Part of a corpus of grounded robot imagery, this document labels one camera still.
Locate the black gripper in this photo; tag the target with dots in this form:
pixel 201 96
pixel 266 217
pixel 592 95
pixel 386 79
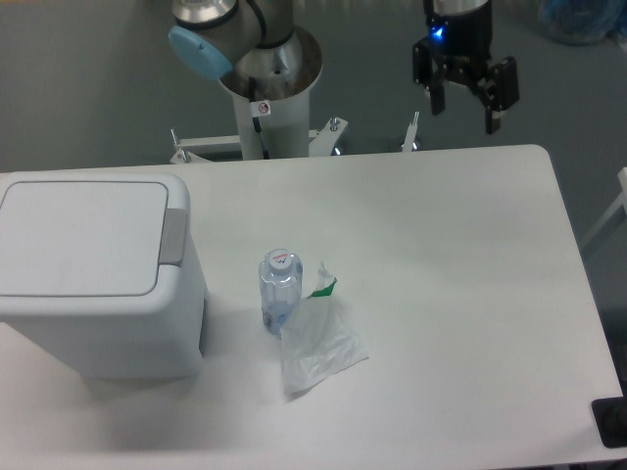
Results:
pixel 459 40

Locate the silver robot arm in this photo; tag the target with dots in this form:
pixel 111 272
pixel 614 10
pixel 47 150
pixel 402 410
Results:
pixel 236 27

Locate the white plastic trash can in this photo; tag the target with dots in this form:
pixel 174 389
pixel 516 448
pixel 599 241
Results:
pixel 154 335

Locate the white trash can lid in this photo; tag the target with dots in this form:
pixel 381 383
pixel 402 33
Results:
pixel 81 239

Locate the blue plastic bag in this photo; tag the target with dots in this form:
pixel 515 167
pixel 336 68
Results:
pixel 583 22

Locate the clear plastic water bottle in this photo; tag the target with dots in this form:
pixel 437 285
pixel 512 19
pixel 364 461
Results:
pixel 280 277

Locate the clear plastic bag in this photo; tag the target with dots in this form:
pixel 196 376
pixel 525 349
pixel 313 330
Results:
pixel 317 341

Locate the grey lid push button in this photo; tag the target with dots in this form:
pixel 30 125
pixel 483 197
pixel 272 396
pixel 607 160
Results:
pixel 173 237

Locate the black table clamp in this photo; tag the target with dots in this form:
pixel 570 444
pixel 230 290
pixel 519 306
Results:
pixel 610 417

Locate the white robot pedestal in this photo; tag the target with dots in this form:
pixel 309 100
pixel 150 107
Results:
pixel 274 122

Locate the white frame at right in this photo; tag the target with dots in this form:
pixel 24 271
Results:
pixel 610 220

